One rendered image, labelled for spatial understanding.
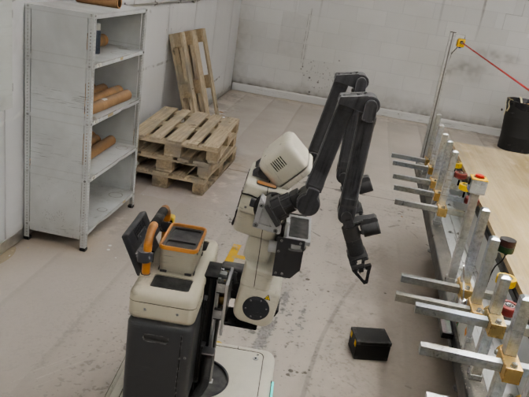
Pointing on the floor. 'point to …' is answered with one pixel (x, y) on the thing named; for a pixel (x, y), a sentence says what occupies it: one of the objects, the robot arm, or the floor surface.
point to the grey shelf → (67, 76)
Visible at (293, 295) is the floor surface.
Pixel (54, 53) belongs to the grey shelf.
